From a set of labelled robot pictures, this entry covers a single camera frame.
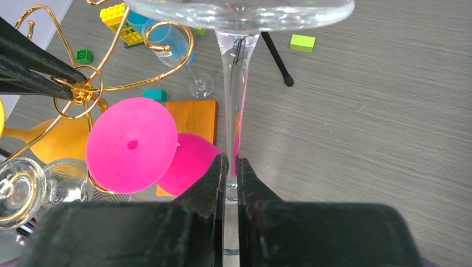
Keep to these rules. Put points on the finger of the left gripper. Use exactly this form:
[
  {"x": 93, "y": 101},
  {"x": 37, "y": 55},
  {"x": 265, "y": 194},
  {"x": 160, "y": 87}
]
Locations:
[
  {"x": 17, "y": 47},
  {"x": 18, "y": 80}
]

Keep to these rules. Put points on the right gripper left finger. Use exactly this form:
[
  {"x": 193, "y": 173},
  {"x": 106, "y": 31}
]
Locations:
[{"x": 187, "y": 231}]

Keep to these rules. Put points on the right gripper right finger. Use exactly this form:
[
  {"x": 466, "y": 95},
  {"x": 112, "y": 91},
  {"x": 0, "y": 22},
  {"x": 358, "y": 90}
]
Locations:
[{"x": 274, "y": 232}]

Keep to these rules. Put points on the orange plastic goblet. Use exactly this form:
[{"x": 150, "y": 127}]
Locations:
[{"x": 54, "y": 139}]

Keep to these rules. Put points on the pink plastic goblet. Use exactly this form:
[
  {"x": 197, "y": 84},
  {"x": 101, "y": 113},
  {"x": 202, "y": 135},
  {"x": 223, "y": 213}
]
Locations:
[{"x": 138, "y": 142}]

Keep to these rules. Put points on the clear stemless wine glass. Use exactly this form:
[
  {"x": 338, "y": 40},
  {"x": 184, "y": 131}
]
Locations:
[{"x": 28, "y": 189}]

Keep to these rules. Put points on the tall clear flute glass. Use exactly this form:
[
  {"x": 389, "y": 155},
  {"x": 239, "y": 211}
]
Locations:
[{"x": 237, "y": 25}]

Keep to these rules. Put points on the small clear wine glass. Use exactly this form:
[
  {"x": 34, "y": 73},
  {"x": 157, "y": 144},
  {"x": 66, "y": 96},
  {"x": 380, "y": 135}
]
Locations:
[{"x": 201, "y": 85}]

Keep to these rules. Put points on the dark green toy block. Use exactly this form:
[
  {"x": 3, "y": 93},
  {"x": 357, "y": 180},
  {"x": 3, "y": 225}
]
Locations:
[{"x": 84, "y": 56}]

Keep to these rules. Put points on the yellow toy block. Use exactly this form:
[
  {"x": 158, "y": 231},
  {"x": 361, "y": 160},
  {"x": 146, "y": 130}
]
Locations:
[{"x": 112, "y": 17}]

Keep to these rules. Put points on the teal toy block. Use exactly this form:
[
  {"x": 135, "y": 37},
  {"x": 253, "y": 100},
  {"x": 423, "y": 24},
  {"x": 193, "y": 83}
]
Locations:
[{"x": 158, "y": 95}]

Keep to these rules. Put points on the black music stand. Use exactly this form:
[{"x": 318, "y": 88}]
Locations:
[{"x": 287, "y": 78}]

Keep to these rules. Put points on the blue plastic goblet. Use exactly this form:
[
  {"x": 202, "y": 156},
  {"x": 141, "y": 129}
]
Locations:
[{"x": 147, "y": 22}]

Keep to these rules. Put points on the light green toy block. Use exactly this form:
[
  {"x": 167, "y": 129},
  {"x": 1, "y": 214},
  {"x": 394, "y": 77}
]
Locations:
[{"x": 302, "y": 43}]

